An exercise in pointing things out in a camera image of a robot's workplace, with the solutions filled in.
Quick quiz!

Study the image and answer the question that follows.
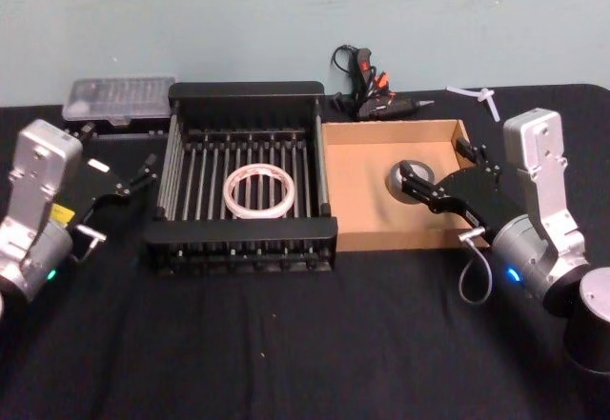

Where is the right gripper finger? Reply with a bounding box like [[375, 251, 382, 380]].
[[455, 136, 502, 177], [398, 160, 445, 212]]

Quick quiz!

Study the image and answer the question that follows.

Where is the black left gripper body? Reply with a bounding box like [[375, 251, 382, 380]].
[[51, 149, 132, 236]]

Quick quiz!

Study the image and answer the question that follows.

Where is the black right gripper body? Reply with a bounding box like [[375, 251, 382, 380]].
[[437, 165, 524, 234]]

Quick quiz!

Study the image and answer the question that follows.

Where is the roll of silver tape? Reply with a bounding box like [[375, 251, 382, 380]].
[[388, 158, 436, 205]]

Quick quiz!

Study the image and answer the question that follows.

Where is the clear plastic case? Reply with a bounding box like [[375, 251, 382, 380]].
[[61, 75, 176, 141]]

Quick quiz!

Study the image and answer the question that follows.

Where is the white three-armed plastic piece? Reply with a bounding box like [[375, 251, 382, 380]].
[[446, 85, 499, 124]]

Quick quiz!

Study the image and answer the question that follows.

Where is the shallow brown cardboard tray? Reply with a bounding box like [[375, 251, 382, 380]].
[[321, 118, 492, 253]]

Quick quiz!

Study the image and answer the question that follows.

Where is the roll of white tape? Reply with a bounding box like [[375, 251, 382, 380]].
[[222, 162, 293, 220]]

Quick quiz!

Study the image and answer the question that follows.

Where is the black rack with steel bars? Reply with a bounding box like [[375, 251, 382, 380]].
[[144, 80, 339, 278]]

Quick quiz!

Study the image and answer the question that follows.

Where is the black table cloth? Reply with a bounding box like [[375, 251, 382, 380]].
[[0, 84, 610, 420]]

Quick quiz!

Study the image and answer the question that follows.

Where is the grey right gripper cable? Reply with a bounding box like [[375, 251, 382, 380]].
[[457, 227, 493, 306]]

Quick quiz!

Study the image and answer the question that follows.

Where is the black corded tool, red switch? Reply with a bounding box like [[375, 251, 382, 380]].
[[328, 44, 436, 121]]

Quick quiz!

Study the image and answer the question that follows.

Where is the pale grey-green wall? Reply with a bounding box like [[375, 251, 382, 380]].
[[0, 0, 610, 110]]

